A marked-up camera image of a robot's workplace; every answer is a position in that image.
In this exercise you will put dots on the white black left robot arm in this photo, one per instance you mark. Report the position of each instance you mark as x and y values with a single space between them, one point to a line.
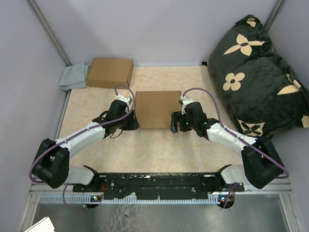
52 162

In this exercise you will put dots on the right grey metal corner rail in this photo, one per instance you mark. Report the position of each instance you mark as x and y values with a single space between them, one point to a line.
274 13

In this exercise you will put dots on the black floral pillow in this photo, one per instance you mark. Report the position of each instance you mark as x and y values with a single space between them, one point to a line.
258 88

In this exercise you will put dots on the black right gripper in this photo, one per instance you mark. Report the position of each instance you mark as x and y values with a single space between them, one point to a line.
177 117

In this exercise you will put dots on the white paper sheet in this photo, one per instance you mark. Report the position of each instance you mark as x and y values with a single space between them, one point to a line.
44 225

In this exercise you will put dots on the grey folded cloth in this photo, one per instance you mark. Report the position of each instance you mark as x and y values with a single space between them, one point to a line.
74 77

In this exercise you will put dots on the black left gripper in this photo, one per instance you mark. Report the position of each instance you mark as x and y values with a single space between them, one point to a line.
133 124

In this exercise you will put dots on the closed brown cardboard box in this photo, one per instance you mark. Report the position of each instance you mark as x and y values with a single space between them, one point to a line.
110 72

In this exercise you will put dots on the brown cardboard box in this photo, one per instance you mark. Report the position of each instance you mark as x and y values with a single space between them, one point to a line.
110 72
154 108

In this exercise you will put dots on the aluminium frame rail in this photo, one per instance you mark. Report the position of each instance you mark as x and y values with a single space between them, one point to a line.
279 186

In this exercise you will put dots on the grey metal corner rail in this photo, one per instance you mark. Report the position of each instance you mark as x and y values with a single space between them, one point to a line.
274 13
49 31

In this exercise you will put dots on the white slotted cable duct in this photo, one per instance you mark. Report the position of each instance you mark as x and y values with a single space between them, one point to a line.
131 199

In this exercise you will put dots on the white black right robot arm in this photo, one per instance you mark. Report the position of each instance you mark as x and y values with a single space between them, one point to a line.
261 163

